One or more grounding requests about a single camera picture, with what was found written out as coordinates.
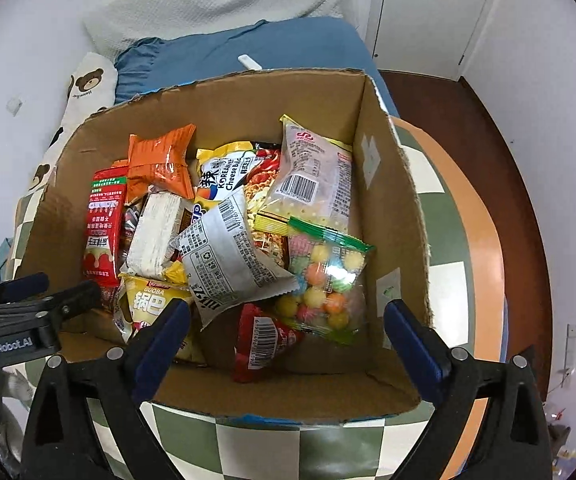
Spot small red snack packet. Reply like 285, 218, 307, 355
232, 303, 305, 385

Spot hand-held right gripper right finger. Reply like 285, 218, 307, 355
383, 299, 554, 480

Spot yellow white blue snack packet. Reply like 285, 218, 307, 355
194, 141, 259, 221

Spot white door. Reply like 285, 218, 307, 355
365, 0, 501, 82

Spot white grey snack packet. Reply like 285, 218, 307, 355
174, 189, 303, 332

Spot cardboard box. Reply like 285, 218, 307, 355
18, 67, 436, 423

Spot green checkered round table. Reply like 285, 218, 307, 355
0, 115, 501, 480

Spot plain orange snack packet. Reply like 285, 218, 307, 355
126, 123, 197, 207

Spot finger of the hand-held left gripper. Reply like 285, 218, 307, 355
0, 272, 51, 306
0, 280, 102, 333

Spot bear print pillow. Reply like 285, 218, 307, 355
12, 51, 119, 211

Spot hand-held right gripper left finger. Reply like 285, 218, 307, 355
20, 299, 192, 480

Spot white yellow-edged snack packet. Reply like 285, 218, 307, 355
254, 114, 355, 235

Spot blue pillow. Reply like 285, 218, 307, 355
114, 16, 399, 117

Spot white pillow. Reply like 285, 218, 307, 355
82, 0, 346, 58

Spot colourful candy ball packet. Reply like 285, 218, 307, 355
274, 216, 377, 347

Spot red noodle snack packet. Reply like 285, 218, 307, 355
243, 147, 291, 268

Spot pale green snack packet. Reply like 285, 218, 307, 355
119, 191, 195, 281

